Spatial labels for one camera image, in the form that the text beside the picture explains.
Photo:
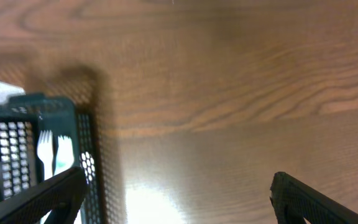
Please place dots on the dark green plastic basket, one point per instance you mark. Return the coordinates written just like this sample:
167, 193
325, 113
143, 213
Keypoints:
22, 118

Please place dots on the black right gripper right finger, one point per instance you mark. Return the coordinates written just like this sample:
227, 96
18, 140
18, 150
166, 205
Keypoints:
295, 202

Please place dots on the white plastic fork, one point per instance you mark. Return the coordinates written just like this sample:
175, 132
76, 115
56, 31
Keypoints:
45, 152
65, 157

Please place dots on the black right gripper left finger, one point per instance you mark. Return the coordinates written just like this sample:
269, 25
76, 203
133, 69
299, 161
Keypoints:
59, 197

